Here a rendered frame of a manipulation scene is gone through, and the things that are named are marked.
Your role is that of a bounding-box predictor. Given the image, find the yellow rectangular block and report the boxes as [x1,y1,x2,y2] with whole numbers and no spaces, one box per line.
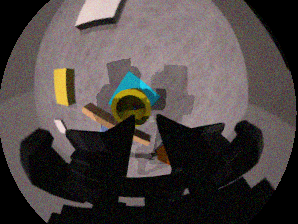
[53,68,76,105]

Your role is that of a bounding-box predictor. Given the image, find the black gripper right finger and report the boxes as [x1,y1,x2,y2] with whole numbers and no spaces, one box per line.
[157,115,225,173]

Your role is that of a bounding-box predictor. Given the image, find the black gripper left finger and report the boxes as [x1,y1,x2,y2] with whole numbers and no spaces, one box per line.
[64,115,136,177]

